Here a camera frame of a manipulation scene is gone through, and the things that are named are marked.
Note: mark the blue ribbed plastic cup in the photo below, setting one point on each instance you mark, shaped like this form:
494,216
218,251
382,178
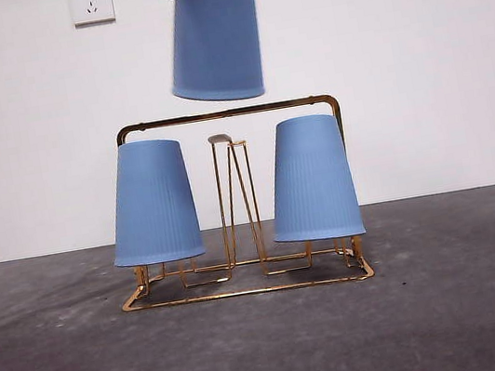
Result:
310,180
154,205
214,35

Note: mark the white wall socket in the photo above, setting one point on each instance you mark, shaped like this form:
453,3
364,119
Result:
92,5

